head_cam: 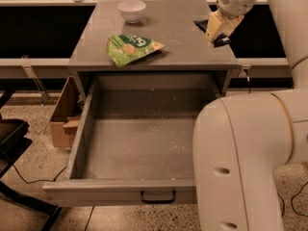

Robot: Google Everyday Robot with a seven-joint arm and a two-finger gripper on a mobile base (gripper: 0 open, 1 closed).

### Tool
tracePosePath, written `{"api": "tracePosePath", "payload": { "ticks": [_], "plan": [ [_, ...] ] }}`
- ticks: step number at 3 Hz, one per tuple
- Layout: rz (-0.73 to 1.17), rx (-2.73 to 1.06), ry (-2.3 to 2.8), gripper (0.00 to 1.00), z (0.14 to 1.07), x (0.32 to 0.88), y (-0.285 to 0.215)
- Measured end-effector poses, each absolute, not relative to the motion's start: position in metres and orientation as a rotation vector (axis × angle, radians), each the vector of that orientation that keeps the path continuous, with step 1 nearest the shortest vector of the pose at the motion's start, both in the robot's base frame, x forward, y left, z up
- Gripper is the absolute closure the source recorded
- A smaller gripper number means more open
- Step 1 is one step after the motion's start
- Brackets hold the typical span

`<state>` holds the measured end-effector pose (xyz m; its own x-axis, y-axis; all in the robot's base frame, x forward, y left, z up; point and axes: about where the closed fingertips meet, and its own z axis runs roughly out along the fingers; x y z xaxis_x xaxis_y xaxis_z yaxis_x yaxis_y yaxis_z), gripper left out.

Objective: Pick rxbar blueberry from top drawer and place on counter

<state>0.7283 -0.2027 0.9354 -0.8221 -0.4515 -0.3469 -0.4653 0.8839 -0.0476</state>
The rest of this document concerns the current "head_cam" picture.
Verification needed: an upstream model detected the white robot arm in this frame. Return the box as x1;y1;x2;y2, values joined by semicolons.
192;0;308;231

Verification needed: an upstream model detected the white bowl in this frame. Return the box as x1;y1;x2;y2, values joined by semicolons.
117;0;146;23

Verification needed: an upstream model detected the dark blue snack bar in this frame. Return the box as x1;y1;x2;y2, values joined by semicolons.
194;20;231;47

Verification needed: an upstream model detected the black cable right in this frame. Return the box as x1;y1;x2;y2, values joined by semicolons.
242;66;308;231

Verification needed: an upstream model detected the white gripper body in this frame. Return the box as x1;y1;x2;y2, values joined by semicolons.
216;0;260;19

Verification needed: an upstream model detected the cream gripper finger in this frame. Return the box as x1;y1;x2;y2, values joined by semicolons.
206;10;244;43

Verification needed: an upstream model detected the black drawer handle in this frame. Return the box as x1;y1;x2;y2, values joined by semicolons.
140;191;176;204

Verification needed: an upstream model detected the grey cabinet counter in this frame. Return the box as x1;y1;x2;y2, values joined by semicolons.
68;0;238;96

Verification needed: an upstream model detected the green snack bag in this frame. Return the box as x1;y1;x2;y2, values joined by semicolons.
106;35;165;67

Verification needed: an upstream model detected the open grey drawer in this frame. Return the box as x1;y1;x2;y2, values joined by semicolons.
43;71;217;207

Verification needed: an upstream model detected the cardboard box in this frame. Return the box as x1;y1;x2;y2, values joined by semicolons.
49;77;82;148

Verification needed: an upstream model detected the black cable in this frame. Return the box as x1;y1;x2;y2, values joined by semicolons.
12;163;67;185
242;66;308;231

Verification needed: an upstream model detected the black cable left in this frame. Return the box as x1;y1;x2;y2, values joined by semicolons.
12;163;67;185

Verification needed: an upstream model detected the black metal stand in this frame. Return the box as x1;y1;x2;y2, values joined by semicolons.
0;93;66;231

